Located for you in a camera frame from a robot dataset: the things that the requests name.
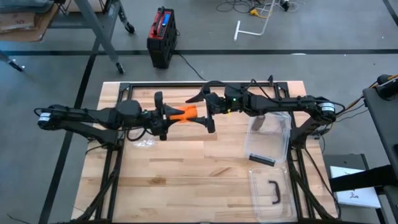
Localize black strap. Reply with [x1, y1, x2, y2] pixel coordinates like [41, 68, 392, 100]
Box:
[328, 164, 396, 193]

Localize white L-shaped bar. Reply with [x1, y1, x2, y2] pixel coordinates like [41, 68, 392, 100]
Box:
[233, 0, 277, 42]

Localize white paper sheet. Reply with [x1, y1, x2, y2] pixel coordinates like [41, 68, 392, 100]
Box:
[329, 165, 382, 209]

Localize yellow coiled cable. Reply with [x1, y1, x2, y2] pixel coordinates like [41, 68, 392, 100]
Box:
[248, 2, 276, 19]

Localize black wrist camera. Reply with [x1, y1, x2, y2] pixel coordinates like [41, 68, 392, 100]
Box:
[141, 110, 160, 131]
[216, 95, 233, 114]

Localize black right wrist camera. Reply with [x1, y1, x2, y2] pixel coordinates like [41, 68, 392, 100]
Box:
[216, 95, 233, 114]

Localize clear plastic bin lid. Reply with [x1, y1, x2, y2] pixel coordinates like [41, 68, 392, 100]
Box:
[248, 166, 298, 223]

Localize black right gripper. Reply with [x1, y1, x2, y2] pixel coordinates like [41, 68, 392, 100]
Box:
[185, 84, 220, 134]

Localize black chair base leg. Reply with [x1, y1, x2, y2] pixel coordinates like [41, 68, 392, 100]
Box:
[0, 51, 25, 73]

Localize clear plastic bag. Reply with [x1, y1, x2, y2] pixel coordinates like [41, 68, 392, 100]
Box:
[132, 136, 156, 149]

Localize tangled floor cables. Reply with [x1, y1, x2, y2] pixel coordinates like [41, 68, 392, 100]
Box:
[215, 0, 299, 16]

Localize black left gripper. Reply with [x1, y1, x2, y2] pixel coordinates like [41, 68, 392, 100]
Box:
[154, 91, 187, 141]

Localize dark grey floor box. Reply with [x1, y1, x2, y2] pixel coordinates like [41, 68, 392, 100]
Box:
[322, 153, 371, 175]

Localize clear plastic storage bin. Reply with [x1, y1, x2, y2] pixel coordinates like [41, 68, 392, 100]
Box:
[244, 111, 292, 167]

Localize thin black cable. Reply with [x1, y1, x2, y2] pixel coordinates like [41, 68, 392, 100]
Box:
[175, 51, 206, 82]

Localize orange cloth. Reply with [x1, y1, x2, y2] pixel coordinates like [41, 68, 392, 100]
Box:
[169, 105, 199, 124]

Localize wooden workbench with casters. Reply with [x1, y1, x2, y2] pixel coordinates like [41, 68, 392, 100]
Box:
[48, 0, 136, 75]

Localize black cylindrical device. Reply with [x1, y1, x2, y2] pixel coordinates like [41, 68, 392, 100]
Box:
[375, 73, 398, 100]

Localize cardboard box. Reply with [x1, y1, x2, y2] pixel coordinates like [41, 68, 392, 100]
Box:
[0, 0, 60, 43]

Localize red black battery box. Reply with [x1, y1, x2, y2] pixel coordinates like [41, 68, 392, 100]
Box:
[146, 6, 178, 70]

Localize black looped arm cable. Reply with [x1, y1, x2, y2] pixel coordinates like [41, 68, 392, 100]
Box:
[200, 78, 280, 100]

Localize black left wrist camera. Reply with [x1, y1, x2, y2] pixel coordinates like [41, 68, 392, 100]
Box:
[141, 110, 160, 131]

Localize beige elastic bandage roll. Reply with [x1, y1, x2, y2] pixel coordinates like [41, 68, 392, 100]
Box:
[251, 114, 266, 131]

